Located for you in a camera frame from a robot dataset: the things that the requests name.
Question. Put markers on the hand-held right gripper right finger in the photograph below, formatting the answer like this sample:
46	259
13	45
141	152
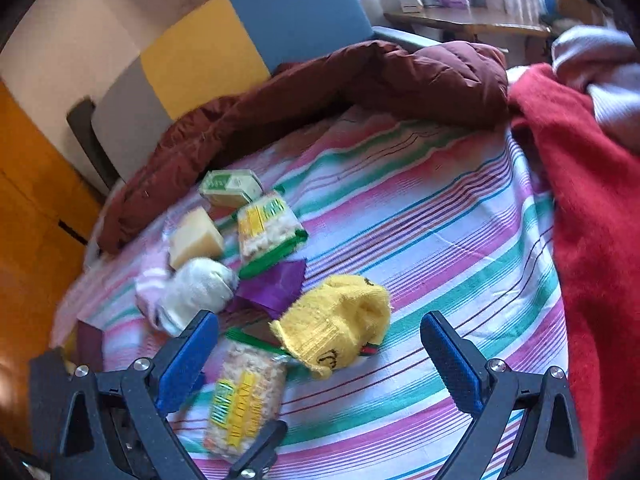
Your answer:
452	360

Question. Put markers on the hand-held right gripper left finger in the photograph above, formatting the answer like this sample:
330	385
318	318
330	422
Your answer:
185	360

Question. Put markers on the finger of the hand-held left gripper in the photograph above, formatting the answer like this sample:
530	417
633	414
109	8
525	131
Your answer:
265	440

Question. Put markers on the green yellow snack packet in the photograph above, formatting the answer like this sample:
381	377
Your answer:
245	400
262	225

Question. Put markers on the maroon gift box gold interior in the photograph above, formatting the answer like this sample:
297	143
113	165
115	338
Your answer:
90	345

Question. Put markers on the yellow knit sock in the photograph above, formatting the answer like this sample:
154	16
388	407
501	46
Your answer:
335	325

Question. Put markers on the small green carton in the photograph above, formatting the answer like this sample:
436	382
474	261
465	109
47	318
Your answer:
225	185

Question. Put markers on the white sock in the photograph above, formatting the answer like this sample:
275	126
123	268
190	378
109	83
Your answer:
200	290

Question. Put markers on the pink striped sock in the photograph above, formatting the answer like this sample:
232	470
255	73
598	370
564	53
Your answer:
150	290

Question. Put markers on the striped bed sheet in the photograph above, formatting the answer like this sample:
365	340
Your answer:
425	260

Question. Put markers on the purple wrapper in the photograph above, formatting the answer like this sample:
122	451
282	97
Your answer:
272	290

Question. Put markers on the yellow sponge block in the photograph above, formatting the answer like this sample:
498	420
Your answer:
192	237

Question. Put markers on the red blanket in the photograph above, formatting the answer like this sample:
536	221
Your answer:
600	235

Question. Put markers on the wooden wardrobe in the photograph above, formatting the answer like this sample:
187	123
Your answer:
35	210

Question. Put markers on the maroon puffer jacket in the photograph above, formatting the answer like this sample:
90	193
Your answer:
300	105

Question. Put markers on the grey yellow blue armchair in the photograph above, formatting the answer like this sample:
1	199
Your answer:
200	45

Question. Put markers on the light pink knit sweater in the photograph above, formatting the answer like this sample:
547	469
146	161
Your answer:
590	50

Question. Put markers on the wooden side desk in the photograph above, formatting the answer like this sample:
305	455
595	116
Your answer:
465	20

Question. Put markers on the blue globe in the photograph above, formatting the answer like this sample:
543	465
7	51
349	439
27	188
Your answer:
547	2

